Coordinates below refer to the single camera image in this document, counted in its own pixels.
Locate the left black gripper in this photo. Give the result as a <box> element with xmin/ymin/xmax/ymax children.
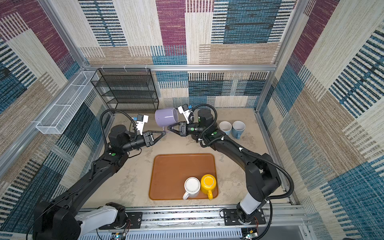
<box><xmin>121</xmin><ymin>131</ymin><xmax>165</xmax><ymax>155</ymax></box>

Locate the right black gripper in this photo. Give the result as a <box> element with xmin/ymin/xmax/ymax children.
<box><xmin>167</xmin><ymin>120</ymin><xmax>206</xmax><ymax>137</ymax></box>

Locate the purple mug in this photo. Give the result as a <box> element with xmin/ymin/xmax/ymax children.
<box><xmin>155</xmin><ymin>108</ymin><xmax>179</xmax><ymax>133</ymax></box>

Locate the light blue mug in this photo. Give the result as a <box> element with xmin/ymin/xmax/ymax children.
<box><xmin>219</xmin><ymin>121</ymin><xmax>232</xmax><ymax>136</ymax></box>

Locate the white mug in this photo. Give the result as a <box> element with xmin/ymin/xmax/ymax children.
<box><xmin>183</xmin><ymin>177</ymin><xmax>201</xmax><ymax>200</ymax></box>

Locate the yellow mug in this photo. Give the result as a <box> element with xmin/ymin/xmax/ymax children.
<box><xmin>201</xmin><ymin>174</ymin><xmax>217</xmax><ymax>200</ymax></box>

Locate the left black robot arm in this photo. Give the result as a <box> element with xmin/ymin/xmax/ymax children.
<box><xmin>27</xmin><ymin>118</ymin><xmax>166</xmax><ymax>240</ymax></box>

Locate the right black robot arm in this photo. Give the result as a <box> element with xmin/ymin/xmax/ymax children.
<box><xmin>168</xmin><ymin>104</ymin><xmax>295</xmax><ymax>224</ymax></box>

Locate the brown plastic tray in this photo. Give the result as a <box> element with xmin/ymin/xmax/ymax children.
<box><xmin>149</xmin><ymin>153</ymin><xmax>217</xmax><ymax>201</ymax></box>

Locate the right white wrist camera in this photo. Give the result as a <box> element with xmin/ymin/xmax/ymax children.
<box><xmin>178</xmin><ymin>104</ymin><xmax>192</xmax><ymax>124</ymax></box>

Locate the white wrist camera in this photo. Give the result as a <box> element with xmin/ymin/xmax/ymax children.
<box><xmin>178</xmin><ymin>104</ymin><xmax>192</xmax><ymax>124</ymax></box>
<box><xmin>133</xmin><ymin>114</ymin><xmax>149</xmax><ymax>135</ymax></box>

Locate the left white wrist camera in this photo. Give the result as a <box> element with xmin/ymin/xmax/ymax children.
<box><xmin>133</xmin><ymin>114</ymin><xmax>149</xmax><ymax>135</ymax></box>

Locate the black wire shelf rack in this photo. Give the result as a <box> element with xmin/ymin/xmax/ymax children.
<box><xmin>91</xmin><ymin>68</ymin><xmax>159</xmax><ymax>114</ymax></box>

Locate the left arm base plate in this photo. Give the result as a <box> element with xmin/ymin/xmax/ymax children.
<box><xmin>99</xmin><ymin>212</ymin><xmax>143</xmax><ymax>231</ymax></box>

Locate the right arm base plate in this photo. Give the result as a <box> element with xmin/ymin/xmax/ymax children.
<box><xmin>219</xmin><ymin>208</ymin><xmax>267</xmax><ymax>226</ymax></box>

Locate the white wire mesh basket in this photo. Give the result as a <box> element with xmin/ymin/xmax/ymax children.
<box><xmin>36</xmin><ymin>71</ymin><xmax>95</xmax><ymax>135</ymax></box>

